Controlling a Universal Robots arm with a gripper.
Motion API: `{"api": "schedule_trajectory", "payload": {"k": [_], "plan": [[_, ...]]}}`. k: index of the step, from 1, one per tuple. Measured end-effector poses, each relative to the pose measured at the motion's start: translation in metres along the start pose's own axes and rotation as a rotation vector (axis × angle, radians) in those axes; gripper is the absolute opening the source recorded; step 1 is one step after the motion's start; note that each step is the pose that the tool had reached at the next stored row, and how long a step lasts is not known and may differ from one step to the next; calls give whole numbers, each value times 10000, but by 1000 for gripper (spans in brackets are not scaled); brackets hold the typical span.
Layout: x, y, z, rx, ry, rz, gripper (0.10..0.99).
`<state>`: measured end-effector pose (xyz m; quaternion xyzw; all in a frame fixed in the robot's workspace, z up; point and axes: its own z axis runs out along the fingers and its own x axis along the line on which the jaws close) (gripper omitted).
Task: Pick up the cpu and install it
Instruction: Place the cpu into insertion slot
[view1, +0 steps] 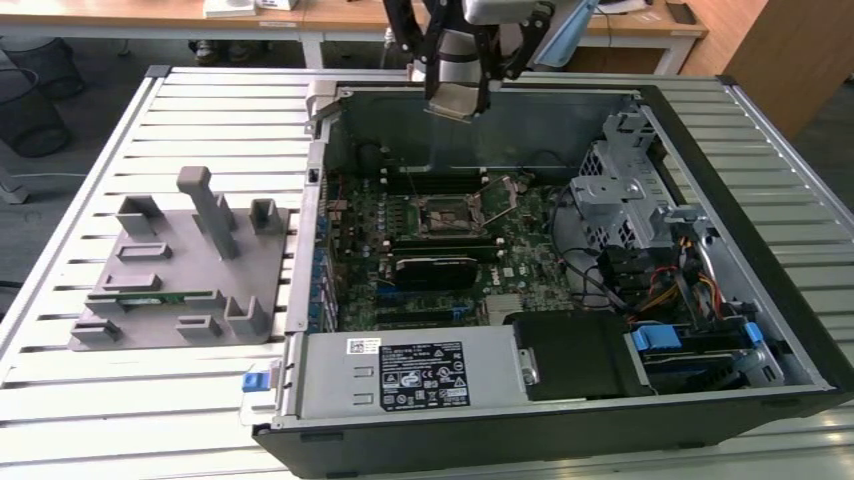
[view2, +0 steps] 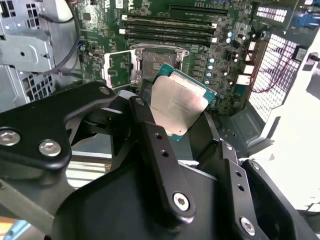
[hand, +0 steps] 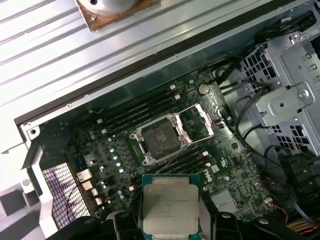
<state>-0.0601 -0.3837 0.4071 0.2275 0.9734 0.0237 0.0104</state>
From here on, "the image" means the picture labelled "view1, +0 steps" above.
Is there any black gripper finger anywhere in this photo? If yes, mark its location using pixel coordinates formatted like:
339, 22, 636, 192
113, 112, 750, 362
473, 2, 556, 120
380, 0, 465, 112

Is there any blue disk carrier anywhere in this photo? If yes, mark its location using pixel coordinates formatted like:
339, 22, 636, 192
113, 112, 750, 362
628, 323, 683, 358

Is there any multicolour power wire harness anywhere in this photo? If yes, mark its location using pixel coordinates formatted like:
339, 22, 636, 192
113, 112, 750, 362
623, 234, 729, 329

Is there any silver square CPU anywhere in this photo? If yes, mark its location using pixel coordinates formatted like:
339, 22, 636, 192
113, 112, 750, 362
424, 81, 493, 123

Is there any silver disk bay cage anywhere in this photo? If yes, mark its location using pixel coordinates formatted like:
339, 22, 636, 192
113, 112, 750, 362
567, 110, 676, 251

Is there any CPU socket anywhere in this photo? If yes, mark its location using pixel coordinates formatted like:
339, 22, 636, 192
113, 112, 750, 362
413, 195, 487, 237

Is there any silver chipset heatsink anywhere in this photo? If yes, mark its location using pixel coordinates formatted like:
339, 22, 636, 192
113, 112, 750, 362
484, 294, 529, 321

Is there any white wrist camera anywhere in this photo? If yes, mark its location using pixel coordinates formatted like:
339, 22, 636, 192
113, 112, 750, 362
461, 0, 539, 25

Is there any grey parts rack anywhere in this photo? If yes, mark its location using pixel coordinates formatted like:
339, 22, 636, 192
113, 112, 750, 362
68, 164, 293, 354

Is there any black RAM slot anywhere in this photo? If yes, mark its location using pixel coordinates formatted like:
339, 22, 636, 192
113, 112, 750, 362
381, 173, 487, 181
380, 167, 487, 176
389, 254, 501, 263
383, 178, 487, 187
391, 237, 500, 246
391, 243, 501, 251
384, 184, 487, 194
389, 248, 501, 257

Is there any green RAM stick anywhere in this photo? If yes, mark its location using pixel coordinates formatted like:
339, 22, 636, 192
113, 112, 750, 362
85, 289, 218, 307

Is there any black mesh bin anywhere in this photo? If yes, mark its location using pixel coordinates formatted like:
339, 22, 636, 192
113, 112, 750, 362
0, 67, 73, 159
0, 35, 86, 100

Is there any wooden cabinet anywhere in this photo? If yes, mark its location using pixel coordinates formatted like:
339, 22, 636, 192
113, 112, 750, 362
679, 0, 854, 141

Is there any black open PC case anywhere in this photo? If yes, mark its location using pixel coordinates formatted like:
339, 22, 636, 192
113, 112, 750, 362
236, 78, 854, 480

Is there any black expansion slot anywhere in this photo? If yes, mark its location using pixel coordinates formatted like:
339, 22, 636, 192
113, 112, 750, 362
376, 308, 456, 325

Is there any silver power supply unit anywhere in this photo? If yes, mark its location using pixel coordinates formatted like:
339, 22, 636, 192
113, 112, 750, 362
292, 332, 528, 419

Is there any thin wire locking lever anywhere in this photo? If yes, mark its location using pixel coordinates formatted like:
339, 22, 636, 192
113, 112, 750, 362
400, 156, 421, 200
487, 191, 532, 225

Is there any green motherboard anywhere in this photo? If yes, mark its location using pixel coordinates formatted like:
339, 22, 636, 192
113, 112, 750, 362
325, 172, 581, 334

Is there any black graphics card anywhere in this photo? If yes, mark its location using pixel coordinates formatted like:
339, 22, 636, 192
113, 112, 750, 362
388, 255, 480, 292

